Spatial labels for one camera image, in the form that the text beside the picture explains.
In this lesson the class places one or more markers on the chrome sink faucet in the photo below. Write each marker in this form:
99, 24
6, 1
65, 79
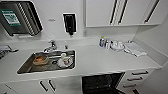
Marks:
50, 45

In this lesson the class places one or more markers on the white narrow drawer cabinet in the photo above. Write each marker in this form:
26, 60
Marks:
138, 80

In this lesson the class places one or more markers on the small white bottle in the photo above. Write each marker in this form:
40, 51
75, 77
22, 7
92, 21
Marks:
107, 44

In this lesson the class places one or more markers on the black wall soap dispenser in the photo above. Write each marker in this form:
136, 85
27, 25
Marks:
69, 24

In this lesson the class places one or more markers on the steel paper towel dispenser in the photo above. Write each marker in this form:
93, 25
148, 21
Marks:
18, 18

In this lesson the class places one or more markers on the white wall outlet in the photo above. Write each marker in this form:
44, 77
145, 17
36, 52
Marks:
85, 33

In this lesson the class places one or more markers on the small grey wall label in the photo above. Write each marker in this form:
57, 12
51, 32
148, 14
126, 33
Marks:
51, 20

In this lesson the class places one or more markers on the blue dish soap bottle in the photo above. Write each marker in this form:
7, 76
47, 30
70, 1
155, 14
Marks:
102, 41

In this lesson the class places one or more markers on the stainless steel dishwasher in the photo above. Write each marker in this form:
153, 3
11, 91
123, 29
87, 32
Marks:
100, 85

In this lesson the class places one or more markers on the white plate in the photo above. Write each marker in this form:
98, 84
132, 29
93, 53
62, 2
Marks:
69, 64

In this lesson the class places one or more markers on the stainless steel sink basin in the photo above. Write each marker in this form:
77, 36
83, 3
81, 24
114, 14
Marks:
25, 68

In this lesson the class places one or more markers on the small black sink knob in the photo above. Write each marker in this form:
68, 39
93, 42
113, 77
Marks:
66, 47

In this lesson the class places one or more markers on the white cup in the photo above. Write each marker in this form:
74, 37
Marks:
64, 58

